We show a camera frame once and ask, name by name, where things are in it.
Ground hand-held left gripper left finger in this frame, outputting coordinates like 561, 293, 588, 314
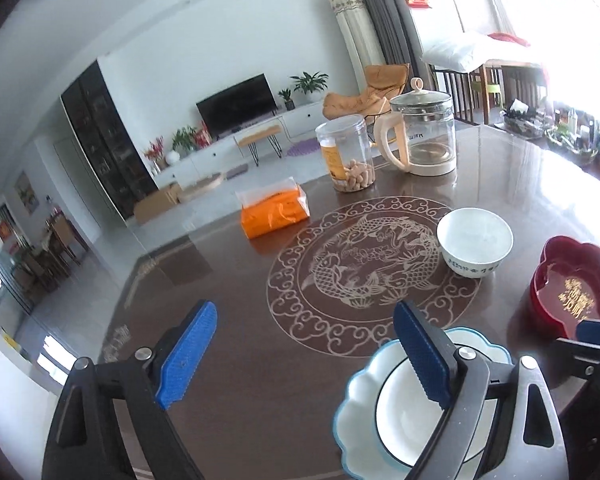
45, 301, 217, 480

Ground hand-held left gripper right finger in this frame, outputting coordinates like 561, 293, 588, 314
394, 301, 566, 480

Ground red flower-shaped plate gold print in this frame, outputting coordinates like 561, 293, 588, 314
529, 265, 581, 342
539, 235, 600, 322

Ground white round plate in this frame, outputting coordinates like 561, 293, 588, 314
375, 344, 498, 466

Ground white scalloped plate blue rim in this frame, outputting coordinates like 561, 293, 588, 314
332, 327, 513, 479

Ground white bowl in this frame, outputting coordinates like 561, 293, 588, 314
436, 207, 514, 278

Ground cardboard box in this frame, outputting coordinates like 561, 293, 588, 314
132, 182, 183, 225

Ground orange tissue pack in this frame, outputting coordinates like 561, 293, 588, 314
235, 176, 311, 240

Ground wooden dining chairs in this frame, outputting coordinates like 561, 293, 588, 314
19, 205, 89, 292

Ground glass tray with green items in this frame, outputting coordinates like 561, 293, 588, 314
545, 125, 600, 166

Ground red flowers in vase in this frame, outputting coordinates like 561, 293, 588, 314
144, 136, 167, 174

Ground clear plastic snack jar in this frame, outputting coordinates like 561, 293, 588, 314
315, 115, 376, 194

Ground leafy green potted plant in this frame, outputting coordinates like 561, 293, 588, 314
171, 126, 199, 156

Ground glass kettle cream base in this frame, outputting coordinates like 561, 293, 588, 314
373, 77, 457, 177

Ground glass tray with dark items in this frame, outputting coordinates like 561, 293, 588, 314
502, 100, 551, 140

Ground black display cabinet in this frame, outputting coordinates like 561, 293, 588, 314
60, 60, 159, 222

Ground wooden stool black legs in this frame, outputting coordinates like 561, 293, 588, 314
235, 125, 284, 167

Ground black television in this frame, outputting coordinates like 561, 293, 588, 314
196, 73, 277, 136

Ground white television cabinet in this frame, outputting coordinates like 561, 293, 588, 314
152, 100, 331, 192

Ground dark wooden railing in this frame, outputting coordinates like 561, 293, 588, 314
429, 62, 551, 127

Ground orange lounge chair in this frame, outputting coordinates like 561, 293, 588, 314
322, 63, 411, 122

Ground large green potted plant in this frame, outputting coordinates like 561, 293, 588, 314
290, 71, 330, 97

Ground white pillow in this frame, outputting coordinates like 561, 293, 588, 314
422, 32, 504, 74

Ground standing air conditioner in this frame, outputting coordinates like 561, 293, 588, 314
327, 0, 386, 68

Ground grey curtain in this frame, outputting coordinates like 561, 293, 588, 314
332, 0, 426, 79

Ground framed wall picture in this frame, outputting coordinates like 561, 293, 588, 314
14, 171, 40, 214

